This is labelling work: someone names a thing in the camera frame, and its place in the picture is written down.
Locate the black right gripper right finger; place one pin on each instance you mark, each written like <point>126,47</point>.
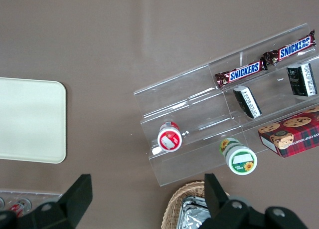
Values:
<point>219,206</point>

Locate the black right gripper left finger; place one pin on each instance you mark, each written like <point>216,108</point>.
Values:
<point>74,204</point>

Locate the silver foil tray stack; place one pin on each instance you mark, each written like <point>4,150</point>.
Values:
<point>192,214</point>

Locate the tan oval wicker basket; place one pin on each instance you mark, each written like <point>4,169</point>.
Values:
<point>174,204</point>

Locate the cream rectangular tray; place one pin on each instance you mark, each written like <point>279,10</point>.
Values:
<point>30,119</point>

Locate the clear acrylic bottle rack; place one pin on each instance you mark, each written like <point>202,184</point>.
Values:
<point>37,194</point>

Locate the green lid yogurt cup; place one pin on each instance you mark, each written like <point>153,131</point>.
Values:
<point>240,159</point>

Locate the red cola bottle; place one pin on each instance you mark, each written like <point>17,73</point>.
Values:
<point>20,205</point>

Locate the red lid yogurt cup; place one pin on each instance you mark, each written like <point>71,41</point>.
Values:
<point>169,139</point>

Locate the red tartan cookie box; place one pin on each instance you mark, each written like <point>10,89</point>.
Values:
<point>294,136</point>

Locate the clear acrylic stepped display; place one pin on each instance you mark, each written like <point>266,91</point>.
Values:
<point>189,106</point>

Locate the small black white box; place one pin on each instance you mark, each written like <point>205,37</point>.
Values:
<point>248,101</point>
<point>302,79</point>

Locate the brown Snickers bar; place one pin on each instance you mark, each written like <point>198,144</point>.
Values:
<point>240,74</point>
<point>291,48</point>

